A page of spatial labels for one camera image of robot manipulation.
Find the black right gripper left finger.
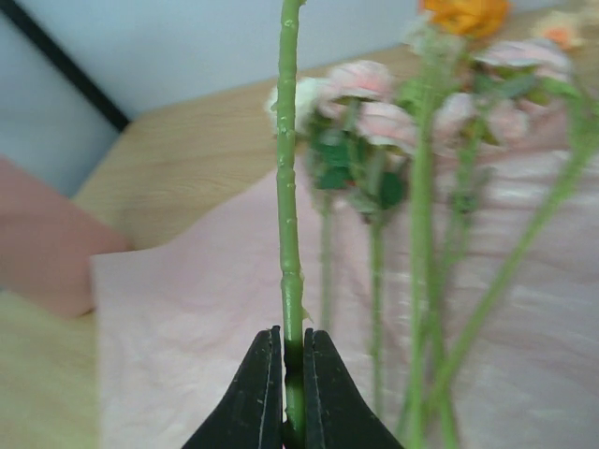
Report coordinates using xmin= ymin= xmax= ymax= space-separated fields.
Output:
xmin=183 ymin=326 xmax=283 ymax=449

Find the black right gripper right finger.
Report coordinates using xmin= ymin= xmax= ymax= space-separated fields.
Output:
xmin=303 ymin=328 xmax=402 ymax=449

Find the peach rose stem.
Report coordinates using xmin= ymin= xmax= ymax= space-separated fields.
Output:
xmin=276 ymin=0 xmax=305 ymax=448

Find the pink wrapping paper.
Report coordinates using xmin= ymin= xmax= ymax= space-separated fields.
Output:
xmin=88 ymin=149 xmax=599 ymax=449

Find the pink cylindrical vase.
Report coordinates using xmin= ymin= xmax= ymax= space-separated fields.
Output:
xmin=1 ymin=157 xmax=130 ymax=318

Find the artificial flower bunch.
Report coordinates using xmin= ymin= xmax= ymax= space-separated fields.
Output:
xmin=294 ymin=1 xmax=598 ymax=448

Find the left black frame post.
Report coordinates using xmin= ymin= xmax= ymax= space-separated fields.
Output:
xmin=1 ymin=0 xmax=130 ymax=132

